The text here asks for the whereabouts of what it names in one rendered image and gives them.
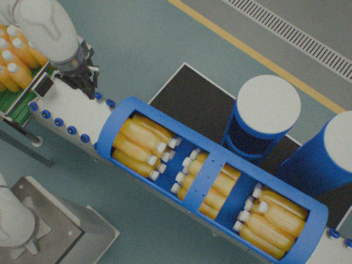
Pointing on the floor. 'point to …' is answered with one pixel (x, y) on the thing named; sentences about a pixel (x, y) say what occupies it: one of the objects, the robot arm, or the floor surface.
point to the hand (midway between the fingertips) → (89, 91)
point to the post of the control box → (24, 149)
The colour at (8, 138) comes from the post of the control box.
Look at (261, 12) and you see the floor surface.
